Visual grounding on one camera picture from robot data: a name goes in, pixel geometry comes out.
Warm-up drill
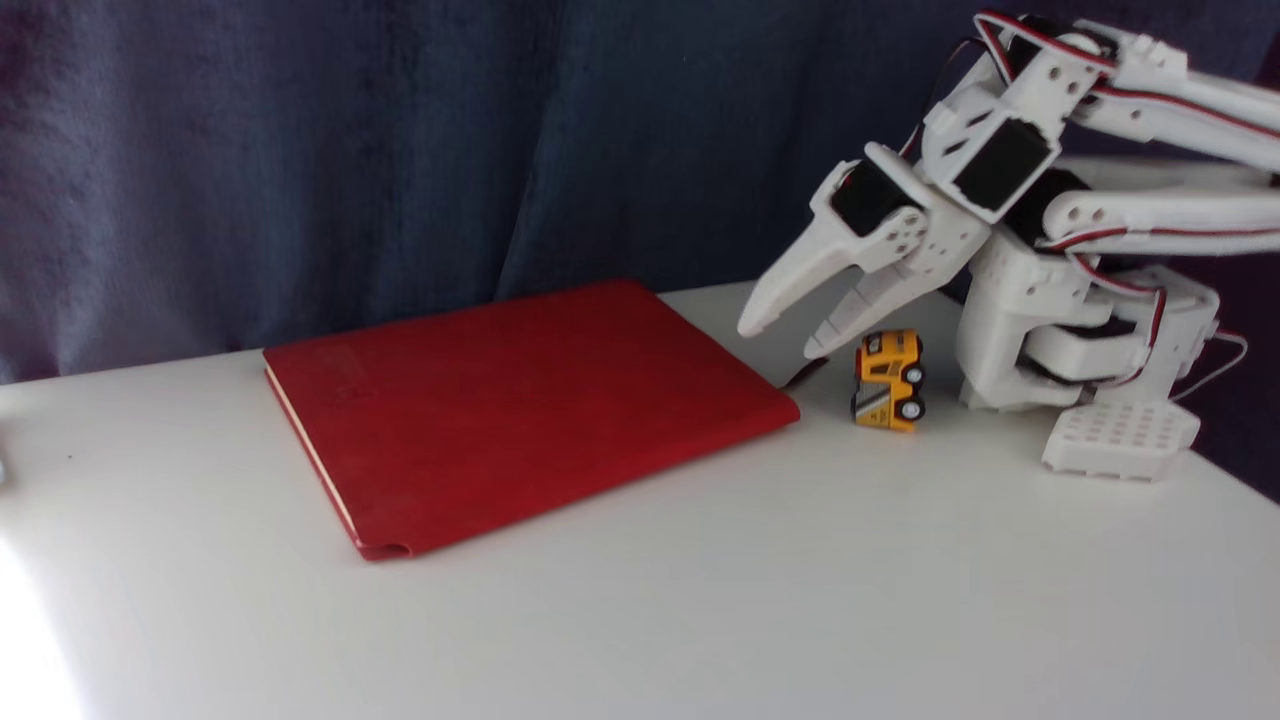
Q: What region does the yellow toy truck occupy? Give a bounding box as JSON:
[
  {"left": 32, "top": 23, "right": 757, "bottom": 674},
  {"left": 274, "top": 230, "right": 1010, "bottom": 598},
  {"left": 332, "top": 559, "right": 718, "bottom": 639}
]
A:
[{"left": 850, "top": 330, "right": 926, "bottom": 433}]

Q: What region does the red black white servo cable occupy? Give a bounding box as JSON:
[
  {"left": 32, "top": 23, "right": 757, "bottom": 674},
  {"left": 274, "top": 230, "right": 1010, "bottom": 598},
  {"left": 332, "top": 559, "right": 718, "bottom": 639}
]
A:
[{"left": 900, "top": 10, "right": 1116, "bottom": 161}]

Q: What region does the red notebook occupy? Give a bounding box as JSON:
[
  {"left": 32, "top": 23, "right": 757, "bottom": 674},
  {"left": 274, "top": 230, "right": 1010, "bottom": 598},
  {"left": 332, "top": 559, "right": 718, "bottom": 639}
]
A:
[{"left": 263, "top": 278, "right": 803, "bottom": 564}]

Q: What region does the white perforated base plate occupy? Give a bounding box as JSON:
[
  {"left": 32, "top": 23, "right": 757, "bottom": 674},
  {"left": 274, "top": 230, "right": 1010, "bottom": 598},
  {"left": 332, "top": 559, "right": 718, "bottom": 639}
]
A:
[{"left": 1040, "top": 400, "right": 1201, "bottom": 484}]

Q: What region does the thin white cable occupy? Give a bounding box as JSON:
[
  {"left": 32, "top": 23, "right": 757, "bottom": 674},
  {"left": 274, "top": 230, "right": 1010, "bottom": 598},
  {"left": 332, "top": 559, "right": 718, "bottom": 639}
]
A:
[{"left": 1168, "top": 328, "right": 1251, "bottom": 403}]

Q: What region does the dark blue curtain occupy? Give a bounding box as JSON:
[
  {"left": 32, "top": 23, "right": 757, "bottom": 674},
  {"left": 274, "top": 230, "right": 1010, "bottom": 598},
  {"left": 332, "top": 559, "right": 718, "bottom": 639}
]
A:
[{"left": 0, "top": 0, "right": 1280, "bottom": 506}]

